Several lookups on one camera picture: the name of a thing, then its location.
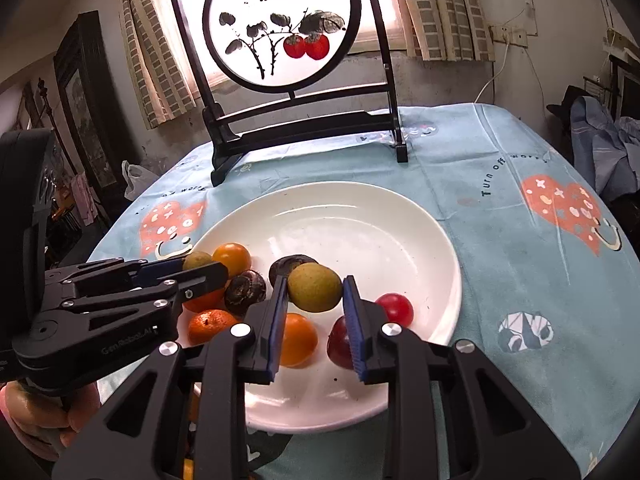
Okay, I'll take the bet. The blue clothes pile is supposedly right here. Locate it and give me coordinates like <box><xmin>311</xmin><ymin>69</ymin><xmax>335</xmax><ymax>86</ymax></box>
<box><xmin>570</xmin><ymin>96</ymin><xmax>640</xmax><ymax>202</ymax></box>

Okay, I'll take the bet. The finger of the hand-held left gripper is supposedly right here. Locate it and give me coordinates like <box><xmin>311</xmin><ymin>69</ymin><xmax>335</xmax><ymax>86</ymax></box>
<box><xmin>61</xmin><ymin>261</ymin><xmax>230</xmax><ymax>329</ymax></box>
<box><xmin>44</xmin><ymin>257</ymin><xmax>189</xmax><ymax>287</ymax></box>

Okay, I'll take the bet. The mandarin orange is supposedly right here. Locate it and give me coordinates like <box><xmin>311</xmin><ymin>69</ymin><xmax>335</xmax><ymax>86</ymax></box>
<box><xmin>181</xmin><ymin>287</ymin><xmax>226</xmax><ymax>313</ymax></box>
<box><xmin>188</xmin><ymin>309</ymin><xmax>240</xmax><ymax>343</ymax></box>

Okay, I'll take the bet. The dark passion fruit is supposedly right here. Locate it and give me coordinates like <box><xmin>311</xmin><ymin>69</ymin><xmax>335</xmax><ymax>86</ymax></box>
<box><xmin>268</xmin><ymin>254</ymin><xmax>319</xmax><ymax>288</ymax></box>

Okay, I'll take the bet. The black hat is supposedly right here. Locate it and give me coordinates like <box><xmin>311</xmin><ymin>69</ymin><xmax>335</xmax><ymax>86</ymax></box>
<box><xmin>546</xmin><ymin>85</ymin><xmax>592</xmax><ymax>122</ymax></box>

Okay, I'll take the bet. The white oval plate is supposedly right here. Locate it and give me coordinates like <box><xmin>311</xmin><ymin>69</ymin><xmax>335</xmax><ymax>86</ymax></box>
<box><xmin>177</xmin><ymin>182</ymin><xmax>462</xmax><ymax>433</ymax></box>

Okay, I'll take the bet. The blue printed tablecloth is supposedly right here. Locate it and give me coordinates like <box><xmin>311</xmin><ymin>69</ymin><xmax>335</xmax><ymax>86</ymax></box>
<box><xmin>87</xmin><ymin>102</ymin><xmax>640</xmax><ymax>480</ymax></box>

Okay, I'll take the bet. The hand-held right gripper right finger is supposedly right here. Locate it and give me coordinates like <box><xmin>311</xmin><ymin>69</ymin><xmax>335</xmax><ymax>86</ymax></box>
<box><xmin>342</xmin><ymin>275</ymin><xmax>568</xmax><ymax>480</ymax></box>

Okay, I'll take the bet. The white power cable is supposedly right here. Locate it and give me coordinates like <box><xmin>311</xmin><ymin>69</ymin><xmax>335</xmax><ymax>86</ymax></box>
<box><xmin>474</xmin><ymin>42</ymin><xmax>512</xmax><ymax>104</ymax></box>

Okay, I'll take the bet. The smooth orange tomato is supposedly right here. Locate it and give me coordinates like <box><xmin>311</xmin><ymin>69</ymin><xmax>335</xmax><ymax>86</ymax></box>
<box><xmin>212</xmin><ymin>242</ymin><xmax>252</xmax><ymax>278</ymax></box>
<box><xmin>280</xmin><ymin>312</ymin><xmax>319</xmax><ymax>367</ymax></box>

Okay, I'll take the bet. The white wall socket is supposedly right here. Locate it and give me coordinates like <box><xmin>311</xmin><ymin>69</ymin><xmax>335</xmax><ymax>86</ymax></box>
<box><xmin>491</xmin><ymin>22</ymin><xmax>529</xmax><ymax>49</ymax></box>

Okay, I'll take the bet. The dark red plum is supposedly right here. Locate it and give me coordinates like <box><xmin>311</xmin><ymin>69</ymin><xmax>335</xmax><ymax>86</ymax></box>
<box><xmin>326</xmin><ymin>316</ymin><xmax>356</xmax><ymax>371</ymax></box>

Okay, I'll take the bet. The white plastic bag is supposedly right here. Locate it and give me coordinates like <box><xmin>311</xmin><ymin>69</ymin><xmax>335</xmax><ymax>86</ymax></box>
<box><xmin>121</xmin><ymin>160</ymin><xmax>162</xmax><ymax>202</ymax></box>

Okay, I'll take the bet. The black metal rack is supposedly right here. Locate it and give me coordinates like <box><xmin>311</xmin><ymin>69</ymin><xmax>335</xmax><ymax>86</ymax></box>
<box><xmin>584</xmin><ymin>52</ymin><xmax>640</xmax><ymax>121</ymax></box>

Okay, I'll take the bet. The pink cloth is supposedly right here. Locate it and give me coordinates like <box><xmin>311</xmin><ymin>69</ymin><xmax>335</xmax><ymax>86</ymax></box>
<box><xmin>70</xmin><ymin>172</ymin><xmax>99</xmax><ymax>227</ymax></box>

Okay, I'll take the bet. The checked beige curtain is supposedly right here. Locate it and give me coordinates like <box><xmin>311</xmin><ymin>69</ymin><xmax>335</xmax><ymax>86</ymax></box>
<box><xmin>114</xmin><ymin>0</ymin><xmax>197</xmax><ymax>130</ymax></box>
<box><xmin>395</xmin><ymin>0</ymin><xmax>495</xmax><ymax>62</ymax></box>

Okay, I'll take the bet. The large green jujube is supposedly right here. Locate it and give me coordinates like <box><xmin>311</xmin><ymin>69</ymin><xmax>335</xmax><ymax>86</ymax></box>
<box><xmin>287</xmin><ymin>262</ymin><xmax>343</xmax><ymax>312</ymax></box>

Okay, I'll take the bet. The small green jujube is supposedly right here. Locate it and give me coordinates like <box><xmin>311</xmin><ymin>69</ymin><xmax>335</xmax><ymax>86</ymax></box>
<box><xmin>182</xmin><ymin>251</ymin><xmax>217</xmax><ymax>271</ymax></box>

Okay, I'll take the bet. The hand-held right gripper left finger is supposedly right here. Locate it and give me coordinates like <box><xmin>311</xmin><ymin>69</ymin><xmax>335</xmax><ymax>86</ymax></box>
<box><xmin>50</xmin><ymin>275</ymin><xmax>290</xmax><ymax>480</ymax></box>

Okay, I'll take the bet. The painted screen in black frame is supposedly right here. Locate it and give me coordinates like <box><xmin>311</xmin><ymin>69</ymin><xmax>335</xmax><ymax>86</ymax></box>
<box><xmin>168</xmin><ymin>0</ymin><xmax>410</xmax><ymax>188</ymax></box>

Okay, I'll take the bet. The person's left hand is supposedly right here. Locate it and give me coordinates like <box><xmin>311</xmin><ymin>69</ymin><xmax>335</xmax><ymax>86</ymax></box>
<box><xmin>0</xmin><ymin>380</ymin><xmax>102</xmax><ymax>462</ymax></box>

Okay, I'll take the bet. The dark framed wall picture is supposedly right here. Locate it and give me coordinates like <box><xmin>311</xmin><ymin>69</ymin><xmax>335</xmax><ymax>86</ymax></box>
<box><xmin>54</xmin><ymin>11</ymin><xmax>123</xmax><ymax>198</ymax></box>

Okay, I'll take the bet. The red cherry tomato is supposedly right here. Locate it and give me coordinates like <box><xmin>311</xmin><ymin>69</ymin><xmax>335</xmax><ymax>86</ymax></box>
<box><xmin>375</xmin><ymin>293</ymin><xmax>415</xmax><ymax>327</ymax></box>

